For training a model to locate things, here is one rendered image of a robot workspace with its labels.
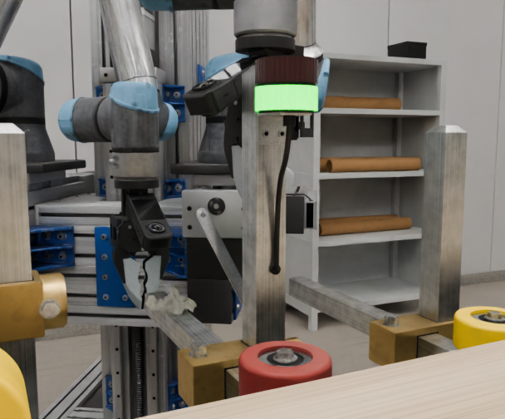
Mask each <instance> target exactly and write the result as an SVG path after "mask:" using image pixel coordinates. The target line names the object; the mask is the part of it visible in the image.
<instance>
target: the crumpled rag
mask: <svg viewBox="0 0 505 419"><path fill-rule="evenodd" d="M145 304H146V305H147V306H148V307H149V308H150V310H151V311H152V310H160V311H161V310H162V312H166V313H176V314H178V315H181V314H182V312H183V311H184V310H185V309H186V308H187V309H189V310H190V311H192V312H193V311H194V308H195V307H197V306H196V305H197V304H196V303H195V302H194V301H193V300H192V299H190V298H186V297H184V296H181V295H180V294H179V291H178V290H177V289H176V288H175V286H173V287H172V289H171V292H170V294H169V295H167V296H166V297H165V298H164V299H162V298H157V297H156V296H155V295H150V296H149V297H148V299H147V301H146V303H145ZM145 304H144V305H145Z"/></svg>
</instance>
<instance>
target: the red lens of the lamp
mask: <svg viewBox="0 0 505 419"><path fill-rule="evenodd" d="M274 81H302V82H311V83H316V85H318V59H316V58H312V57H264V58H259V59H257V60H255V85H256V86H257V84H258V83H264V82H274Z"/></svg>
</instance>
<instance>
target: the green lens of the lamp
mask: <svg viewBox="0 0 505 419"><path fill-rule="evenodd" d="M317 109H318V87H317V86H307V85H270V86H256V87H255V111H265V110H310V111H317Z"/></svg>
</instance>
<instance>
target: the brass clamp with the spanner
mask: <svg viewBox="0 0 505 419"><path fill-rule="evenodd" d="M285 341H294V342H301V343H302V341H301V340H300V339H299V338H297V337H290V338H285ZM206 346H207V352H208V356H207V357H205V358H200V359H196V358H191V357H189V352H190V348H185V349H180V350H178V380H179V395H180V396H181V397H182V398H183V400H184V401H185V402H186V404H187V405H188V406H189V407H193V406H197V405H202V404H206V403H210V402H217V401H221V400H225V399H227V398H226V370H227V369H232V368H236V367H238V359H239V357H240V355H241V353H242V352H243V351H244V350H245V349H247V348H249V346H248V345H247V344H246V343H245V342H243V340H242V339H239V340H234V341H229V342H224V343H215V344H209V345H206Z"/></svg>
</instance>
